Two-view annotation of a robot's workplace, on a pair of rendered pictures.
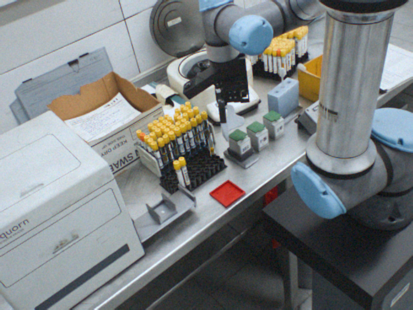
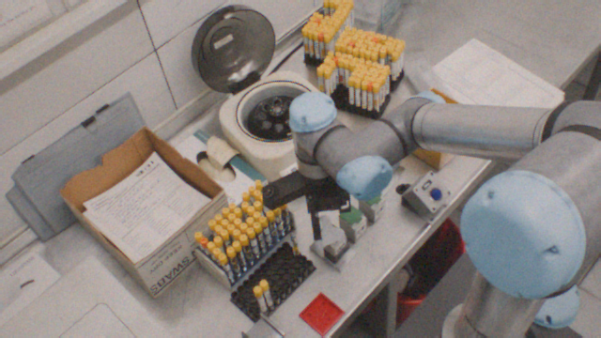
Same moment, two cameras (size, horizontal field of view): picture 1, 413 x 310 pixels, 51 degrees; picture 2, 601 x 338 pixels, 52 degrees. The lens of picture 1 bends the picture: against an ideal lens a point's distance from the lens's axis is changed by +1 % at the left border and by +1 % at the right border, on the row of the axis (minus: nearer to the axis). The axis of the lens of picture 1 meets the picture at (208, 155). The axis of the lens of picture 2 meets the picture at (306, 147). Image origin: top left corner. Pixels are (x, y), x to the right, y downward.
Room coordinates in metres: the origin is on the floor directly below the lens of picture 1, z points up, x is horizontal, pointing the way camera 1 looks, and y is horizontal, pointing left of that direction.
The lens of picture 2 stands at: (0.25, 0.04, 2.06)
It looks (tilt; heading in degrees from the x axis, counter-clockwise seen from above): 50 degrees down; 351
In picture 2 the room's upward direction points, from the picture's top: 8 degrees counter-clockwise
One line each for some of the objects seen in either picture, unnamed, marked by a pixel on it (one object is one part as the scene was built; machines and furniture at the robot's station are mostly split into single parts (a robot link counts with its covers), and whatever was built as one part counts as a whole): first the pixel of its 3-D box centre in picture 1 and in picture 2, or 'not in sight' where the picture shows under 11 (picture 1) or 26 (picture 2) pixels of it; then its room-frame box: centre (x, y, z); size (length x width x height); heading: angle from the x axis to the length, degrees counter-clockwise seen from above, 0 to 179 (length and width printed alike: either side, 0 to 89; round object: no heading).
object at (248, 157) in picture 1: (240, 152); (332, 248); (0.92, -0.09, 0.89); 0.09 x 0.05 x 0.04; 34
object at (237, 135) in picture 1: (238, 135); not in sight; (0.92, -0.09, 0.95); 0.05 x 0.04 x 0.01; 35
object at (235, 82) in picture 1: (229, 78); (324, 183); (0.91, -0.09, 1.14); 0.09 x 0.08 x 0.12; 82
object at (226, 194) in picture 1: (227, 193); (321, 314); (0.79, -0.03, 0.88); 0.07 x 0.07 x 0.01; 32
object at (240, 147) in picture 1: (239, 144); (331, 241); (0.92, -0.09, 0.92); 0.05 x 0.04 x 0.06; 35
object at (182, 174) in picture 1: (190, 160); (269, 271); (0.88, 0.05, 0.93); 0.17 x 0.09 x 0.11; 123
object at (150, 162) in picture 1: (177, 144); (247, 238); (0.99, 0.08, 0.91); 0.20 x 0.10 x 0.07; 122
